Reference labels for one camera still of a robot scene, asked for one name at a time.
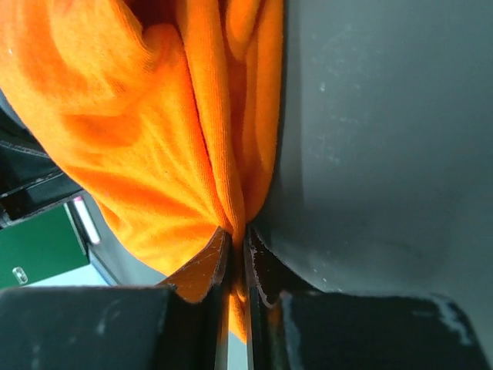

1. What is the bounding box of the orange t shirt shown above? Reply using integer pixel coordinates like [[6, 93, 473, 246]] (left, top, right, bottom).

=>
[[0, 0, 286, 345]]

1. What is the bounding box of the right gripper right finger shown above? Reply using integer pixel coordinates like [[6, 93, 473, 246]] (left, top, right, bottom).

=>
[[243, 227, 489, 369]]

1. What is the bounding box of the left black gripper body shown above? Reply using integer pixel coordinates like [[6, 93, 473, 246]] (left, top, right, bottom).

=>
[[1, 95, 83, 229]]

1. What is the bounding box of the green ring binder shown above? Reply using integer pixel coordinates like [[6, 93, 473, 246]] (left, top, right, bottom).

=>
[[1, 206, 89, 288]]

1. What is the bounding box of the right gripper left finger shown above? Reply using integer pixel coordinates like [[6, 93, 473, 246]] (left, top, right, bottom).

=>
[[1, 229, 231, 369]]

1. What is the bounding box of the pink white marker pen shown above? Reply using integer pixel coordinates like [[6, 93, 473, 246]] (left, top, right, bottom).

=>
[[73, 197, 101, 245]]

